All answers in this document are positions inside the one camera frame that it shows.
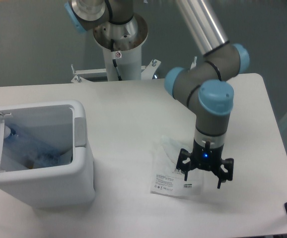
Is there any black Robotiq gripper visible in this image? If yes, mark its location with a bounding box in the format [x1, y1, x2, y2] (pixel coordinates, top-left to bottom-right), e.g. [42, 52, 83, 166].
[176, 141, 234, 189]

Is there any white plastic wrapper bag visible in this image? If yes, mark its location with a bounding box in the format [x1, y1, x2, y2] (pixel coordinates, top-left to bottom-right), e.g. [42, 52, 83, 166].
[150, 135, 204, 198]

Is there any clear plastic water bottle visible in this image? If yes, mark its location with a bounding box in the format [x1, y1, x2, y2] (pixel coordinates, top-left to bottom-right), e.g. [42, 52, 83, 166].
[3, 124, 62, 168]

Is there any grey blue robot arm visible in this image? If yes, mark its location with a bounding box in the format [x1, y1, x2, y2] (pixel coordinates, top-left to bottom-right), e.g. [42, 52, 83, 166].
[65, 0, 250, 183]

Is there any white plastic trash can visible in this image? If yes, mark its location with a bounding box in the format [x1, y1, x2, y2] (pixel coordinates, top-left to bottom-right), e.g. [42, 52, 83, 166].
[0, 100, 95, 208]

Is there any white bracket with bolt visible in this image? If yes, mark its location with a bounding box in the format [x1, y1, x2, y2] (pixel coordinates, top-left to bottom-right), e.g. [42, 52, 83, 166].
[141, 59, 161, 80]

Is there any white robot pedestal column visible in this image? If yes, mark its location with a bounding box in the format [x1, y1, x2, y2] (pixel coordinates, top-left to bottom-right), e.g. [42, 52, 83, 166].
[93, 13, 148, 81]

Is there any white pedestal base bracket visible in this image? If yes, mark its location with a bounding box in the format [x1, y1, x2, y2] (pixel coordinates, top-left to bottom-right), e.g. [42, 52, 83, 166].
[71, 64, 108, 83]

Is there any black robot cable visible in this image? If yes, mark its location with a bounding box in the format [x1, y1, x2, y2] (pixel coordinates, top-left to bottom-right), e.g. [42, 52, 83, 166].
[109, 38, 123, 81]

